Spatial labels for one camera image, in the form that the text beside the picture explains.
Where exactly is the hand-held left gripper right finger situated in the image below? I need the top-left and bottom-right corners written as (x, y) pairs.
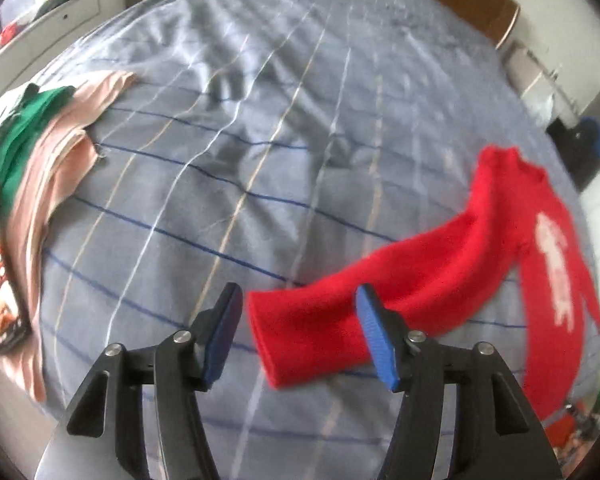
top-left (356, 284), bottom-right (563, 480)

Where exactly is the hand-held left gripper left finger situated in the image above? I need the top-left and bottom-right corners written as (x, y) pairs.
top-left (35, 282), bottom-right (244, 480)

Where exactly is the red knit sweater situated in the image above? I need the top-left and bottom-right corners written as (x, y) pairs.
top-left (246, 146), bottom-right (600, 423)

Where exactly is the dark printed book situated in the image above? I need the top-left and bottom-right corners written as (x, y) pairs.
top-left (0, 177), bottom-right (33, 353)

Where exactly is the pink folded garment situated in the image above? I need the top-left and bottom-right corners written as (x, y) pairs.
top-left (2, 71), bottom-right (140, 403)

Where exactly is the blue-grey striped bed blanket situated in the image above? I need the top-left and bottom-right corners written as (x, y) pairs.
top-left (30, 0), bottom-right (600, 480)

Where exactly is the dark bag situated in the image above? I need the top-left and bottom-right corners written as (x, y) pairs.
top-left (547, 115), bottom-right (600, 191)

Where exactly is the green folded garment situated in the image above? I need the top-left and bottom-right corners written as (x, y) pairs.
top-left (0, 86), bottom-right (76, 221)

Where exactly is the white plastic bag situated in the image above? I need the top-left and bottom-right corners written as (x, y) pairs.
top-left (530, 87), bottom-right (558, 123)

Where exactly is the white nightstand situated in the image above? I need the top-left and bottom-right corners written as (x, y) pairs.
top-left (502, 40), bottom-right (566, 126)

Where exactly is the wooden headboard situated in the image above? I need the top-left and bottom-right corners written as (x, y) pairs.
top-left (247, 0), bottom-right (522, 51)

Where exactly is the white drawer cabinet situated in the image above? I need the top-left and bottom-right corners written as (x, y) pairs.
top-left (0, 0), bottom-right (106, 106)

